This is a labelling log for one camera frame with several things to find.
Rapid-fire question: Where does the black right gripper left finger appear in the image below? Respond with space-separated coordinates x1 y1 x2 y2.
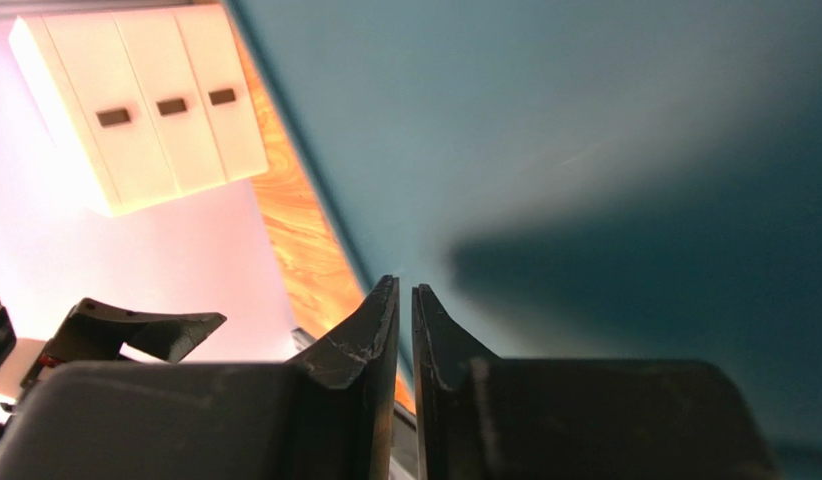
287 275 400 479

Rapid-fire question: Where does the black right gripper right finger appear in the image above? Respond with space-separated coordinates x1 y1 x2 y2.
412 284 497 479

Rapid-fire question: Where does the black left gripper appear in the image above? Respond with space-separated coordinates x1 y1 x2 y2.
21 298 227 390

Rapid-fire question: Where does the teal drawer organizer box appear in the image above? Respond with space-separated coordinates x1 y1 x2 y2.
228 1 822 449

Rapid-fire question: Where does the white three-drawer cabinet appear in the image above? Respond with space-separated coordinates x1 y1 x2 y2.
9 4 268 217

